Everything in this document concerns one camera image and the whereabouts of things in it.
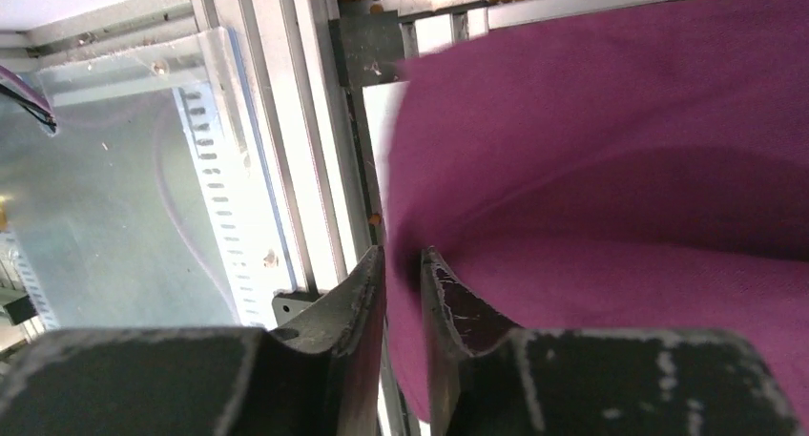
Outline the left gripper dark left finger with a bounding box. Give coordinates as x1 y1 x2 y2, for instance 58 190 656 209
1 246 385 435

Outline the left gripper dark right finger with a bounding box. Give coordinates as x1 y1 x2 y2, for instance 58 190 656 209
421 248 804 435

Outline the magenta surgical wrap cloth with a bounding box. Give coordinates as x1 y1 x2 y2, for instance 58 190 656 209
384 0 808 421

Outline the grey slotted cable duct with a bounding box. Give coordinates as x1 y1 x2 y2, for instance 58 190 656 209
173 82 278 330

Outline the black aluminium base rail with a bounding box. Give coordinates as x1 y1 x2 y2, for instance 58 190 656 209
189 0 419 321

